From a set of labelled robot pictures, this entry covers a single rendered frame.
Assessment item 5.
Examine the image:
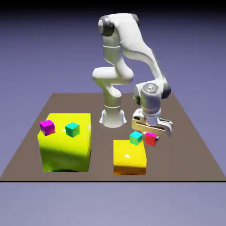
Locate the large yellow-green box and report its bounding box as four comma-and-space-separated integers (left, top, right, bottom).
37, 113, 92, 173

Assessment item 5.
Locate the small magenta cube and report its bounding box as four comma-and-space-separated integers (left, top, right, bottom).
39, 119, 56, 137

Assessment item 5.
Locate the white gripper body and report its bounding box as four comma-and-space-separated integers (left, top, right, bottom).
131, 108, 173, 138

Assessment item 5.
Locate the large yellow box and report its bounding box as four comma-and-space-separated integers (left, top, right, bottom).
113, 139, 147, 176

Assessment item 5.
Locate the small red cube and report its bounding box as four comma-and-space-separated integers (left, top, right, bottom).
144, 132, 158, 147

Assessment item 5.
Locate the small green cube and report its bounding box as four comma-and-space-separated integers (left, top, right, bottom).
65, 122, 80, 138

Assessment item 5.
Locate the small cyan cube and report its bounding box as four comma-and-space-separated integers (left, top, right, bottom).
129, 131, 143, 146

